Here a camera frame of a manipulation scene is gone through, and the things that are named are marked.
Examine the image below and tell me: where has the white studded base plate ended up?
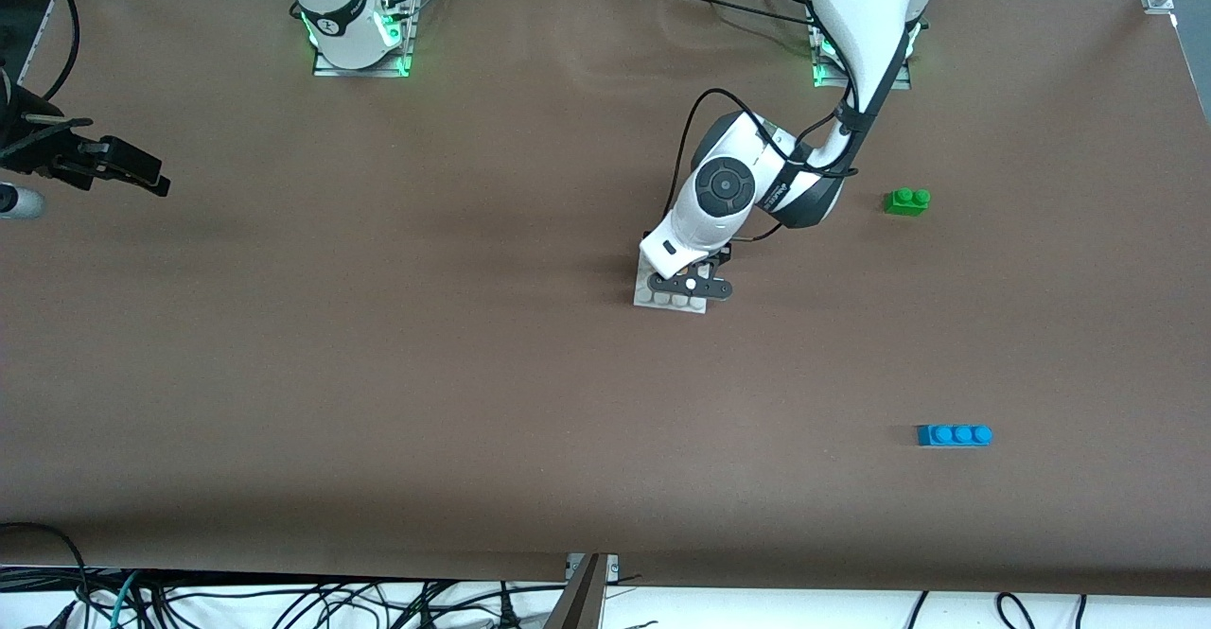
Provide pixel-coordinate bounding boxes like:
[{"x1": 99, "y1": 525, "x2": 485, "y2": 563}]
[{"x1": 632, "y1": 253, "x2": 711, "y2": 316}]

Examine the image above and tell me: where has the aluminium profile beam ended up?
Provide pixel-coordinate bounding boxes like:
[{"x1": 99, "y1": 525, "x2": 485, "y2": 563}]
[{"x1": 542, "y1": 553, "x2": 621, "y2": 629}]

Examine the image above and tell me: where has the teal cable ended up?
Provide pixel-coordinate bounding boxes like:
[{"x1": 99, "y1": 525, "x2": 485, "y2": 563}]
[{"x1": 106, "y1": 570, "x2": 143, "y2": 629}]

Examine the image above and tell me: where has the black looped floor cable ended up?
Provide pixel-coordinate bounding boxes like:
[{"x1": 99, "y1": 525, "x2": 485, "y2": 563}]
[{"x1": 0, "y1": 521, "x2": 93, "y2": 629}]

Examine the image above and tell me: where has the blue three-stud block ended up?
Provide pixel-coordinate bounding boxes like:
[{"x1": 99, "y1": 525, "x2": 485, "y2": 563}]
[{"x1": 917, "y1": 424, "x2": 994, "y2": 448}]

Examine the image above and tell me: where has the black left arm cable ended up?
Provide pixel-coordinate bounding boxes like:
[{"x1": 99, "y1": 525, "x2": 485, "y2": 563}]
[{"x1": 675, "y1": 88, "x2": 860, "y2": 237}]

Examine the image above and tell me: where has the brown paper table cover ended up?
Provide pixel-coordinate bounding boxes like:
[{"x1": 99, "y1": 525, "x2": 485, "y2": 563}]
[{"x1": 0, "y1": 0, "x2": 1211, "y2": 598}]

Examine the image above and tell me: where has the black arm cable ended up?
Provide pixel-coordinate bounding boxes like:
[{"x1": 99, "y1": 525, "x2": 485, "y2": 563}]
[
  {"x1": 675, "y1": 88, "x2": 860, "y2": 237},
  {"x1": 43, "y1": 0, "x2": 81, "y2": 105}
]

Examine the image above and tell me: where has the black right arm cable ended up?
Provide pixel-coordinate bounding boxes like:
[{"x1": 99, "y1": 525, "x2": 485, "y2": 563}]
[{"x1": 43, "y1": 0, "x2": 81, "y2": 105}]

